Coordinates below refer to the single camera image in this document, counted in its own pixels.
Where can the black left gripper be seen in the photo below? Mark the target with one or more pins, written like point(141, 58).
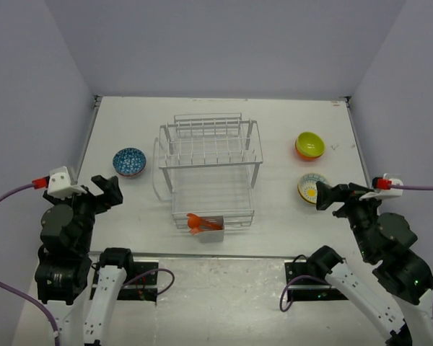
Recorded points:
point(110, 195)

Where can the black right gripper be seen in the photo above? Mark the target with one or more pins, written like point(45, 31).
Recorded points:
point(350, 194)

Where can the yellow bowl with blue pattern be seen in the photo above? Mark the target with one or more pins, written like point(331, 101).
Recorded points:
point(307, 188)

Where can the white bowl with red diamonds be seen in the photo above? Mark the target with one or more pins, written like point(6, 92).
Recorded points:
point(129, 162)

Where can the orange plastic bowl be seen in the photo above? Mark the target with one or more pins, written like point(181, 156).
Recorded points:
point(306, 157)

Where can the lime green bowl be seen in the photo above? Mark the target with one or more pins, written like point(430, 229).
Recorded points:
point(310, 144)

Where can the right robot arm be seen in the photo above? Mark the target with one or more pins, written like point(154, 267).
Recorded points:
point(384, 241)

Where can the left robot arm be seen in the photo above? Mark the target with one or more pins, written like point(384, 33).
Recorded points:
point(79, 295)

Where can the orange plastic utensils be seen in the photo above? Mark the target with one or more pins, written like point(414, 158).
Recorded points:
point(197, 224)

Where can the metal cutlery holder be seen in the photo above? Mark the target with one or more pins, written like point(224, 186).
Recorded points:
point(209, 235)

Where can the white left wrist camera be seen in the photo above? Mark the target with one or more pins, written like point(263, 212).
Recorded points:
point(62, 184)

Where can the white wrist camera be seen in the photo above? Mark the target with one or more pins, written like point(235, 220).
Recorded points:
point(62, 184)
point(385, 187)

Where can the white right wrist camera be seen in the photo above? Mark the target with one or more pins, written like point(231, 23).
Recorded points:
point(385, 187)

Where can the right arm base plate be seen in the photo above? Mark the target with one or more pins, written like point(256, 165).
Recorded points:
point(307, 289)

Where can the white wire dish rack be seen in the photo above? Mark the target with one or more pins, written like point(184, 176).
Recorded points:
point(210, 163)

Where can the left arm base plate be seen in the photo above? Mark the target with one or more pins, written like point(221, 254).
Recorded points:
point(144, 289)

